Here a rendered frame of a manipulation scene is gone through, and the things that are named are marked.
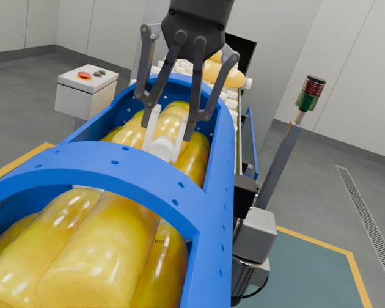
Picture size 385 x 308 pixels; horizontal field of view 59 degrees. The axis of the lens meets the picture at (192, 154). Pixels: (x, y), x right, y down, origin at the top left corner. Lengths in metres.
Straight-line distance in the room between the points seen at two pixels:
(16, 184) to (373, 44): 4.83
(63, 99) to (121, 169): 0.70
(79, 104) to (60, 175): 0.67
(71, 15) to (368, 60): 4.05
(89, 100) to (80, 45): 4.53
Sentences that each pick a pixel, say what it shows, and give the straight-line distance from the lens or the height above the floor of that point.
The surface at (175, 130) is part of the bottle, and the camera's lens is 0.54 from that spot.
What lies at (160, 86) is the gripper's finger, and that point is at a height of 1.27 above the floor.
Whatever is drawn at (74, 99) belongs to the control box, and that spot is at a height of 1.05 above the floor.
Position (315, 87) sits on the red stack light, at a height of 1.24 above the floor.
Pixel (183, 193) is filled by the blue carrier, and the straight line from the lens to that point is 0.32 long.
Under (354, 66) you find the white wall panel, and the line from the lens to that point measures 4.98.
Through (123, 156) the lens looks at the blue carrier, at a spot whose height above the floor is 1.23.
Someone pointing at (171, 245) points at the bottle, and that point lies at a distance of 0.39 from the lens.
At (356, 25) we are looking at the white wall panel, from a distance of 4.94.
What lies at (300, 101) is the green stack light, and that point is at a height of 1.18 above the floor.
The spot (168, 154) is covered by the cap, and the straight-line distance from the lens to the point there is 0.51.
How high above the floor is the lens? 1.39
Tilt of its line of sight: 24 degrees down
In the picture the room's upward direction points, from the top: 18 degrees clockwise
